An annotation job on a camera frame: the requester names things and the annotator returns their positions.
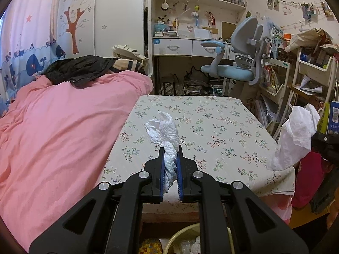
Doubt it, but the blue and yellow box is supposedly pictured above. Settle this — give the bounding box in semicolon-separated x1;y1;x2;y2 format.
318;101;339;135

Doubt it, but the yellow plastic bin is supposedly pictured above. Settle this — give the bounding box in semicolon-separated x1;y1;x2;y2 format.
163;223;236;254

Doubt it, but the large white tissue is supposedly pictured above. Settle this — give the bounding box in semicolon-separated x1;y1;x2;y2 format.
266;104;321;171

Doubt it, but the row of upright books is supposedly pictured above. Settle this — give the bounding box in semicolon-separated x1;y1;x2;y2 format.
262;65;281;90

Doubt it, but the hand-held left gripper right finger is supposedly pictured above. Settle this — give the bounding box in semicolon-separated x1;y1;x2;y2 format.
176;145;309;254

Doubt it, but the beige striped pillow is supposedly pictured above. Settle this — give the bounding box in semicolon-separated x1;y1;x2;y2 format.
108;58;145;72

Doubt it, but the pink blanket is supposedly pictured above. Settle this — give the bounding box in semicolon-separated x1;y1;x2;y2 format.
0;71;154;252

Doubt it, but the whale print curtain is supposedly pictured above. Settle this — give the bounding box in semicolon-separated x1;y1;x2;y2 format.
0;0;67;117

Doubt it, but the stack of tall books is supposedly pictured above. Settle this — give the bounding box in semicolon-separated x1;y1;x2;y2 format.
266;21;285;59

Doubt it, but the beige tote bag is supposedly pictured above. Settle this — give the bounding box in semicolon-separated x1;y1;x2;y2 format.
285;28;333;53

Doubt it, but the yellow patterned cushion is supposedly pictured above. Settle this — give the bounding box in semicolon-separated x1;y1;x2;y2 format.
139;237;163;254

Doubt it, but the white book rack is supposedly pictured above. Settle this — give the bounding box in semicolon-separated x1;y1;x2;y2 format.
256;58;290;135

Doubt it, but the translucent plastic bag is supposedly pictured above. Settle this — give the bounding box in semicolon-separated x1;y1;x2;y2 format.
271;193;293;224

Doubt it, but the transparent bag with black frame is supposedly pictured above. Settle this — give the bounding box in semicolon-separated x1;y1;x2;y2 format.
159;79;184;96

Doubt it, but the blue office chair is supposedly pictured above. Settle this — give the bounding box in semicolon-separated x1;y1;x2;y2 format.
200;16;272;97

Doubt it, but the black jacket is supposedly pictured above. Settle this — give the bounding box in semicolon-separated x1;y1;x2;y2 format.
45;55;117;87

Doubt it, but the beige canvas bag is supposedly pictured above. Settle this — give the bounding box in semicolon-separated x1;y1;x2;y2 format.
111;44;149;60

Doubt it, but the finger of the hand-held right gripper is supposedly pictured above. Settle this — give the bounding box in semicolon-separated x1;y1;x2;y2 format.
312;133;327;149

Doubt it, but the stack of newspapers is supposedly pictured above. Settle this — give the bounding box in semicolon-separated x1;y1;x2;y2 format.
184;78;212;96

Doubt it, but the floral tablecloth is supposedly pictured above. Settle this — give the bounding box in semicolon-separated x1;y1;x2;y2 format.
102;95;296;205

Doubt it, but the white tiered storage rack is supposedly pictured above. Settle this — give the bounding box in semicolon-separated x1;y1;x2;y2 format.
281;46;339;138

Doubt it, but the cork board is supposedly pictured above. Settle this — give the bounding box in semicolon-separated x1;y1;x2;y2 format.
222;22;237;38

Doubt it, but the white wardrobe with tree decal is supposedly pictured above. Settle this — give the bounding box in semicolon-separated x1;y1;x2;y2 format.
50;0;146;59

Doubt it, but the blue tissue box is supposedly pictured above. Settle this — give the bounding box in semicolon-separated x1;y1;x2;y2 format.
154;22;170;33

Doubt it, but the white desk with drawers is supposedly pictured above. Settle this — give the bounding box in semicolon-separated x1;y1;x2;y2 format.
144;0;247;96

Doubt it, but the magenta tote bag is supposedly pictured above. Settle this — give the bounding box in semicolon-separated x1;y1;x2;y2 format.
291;151;330;209

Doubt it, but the string of hanging photos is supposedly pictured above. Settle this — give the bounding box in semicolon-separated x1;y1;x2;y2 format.
244;0;337;24

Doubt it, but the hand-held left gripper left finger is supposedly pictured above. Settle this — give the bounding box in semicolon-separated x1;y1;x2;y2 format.
29;146;165;254

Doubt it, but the pile of notebooks and papers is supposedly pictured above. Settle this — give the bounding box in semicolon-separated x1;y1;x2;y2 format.
253;98;278;133

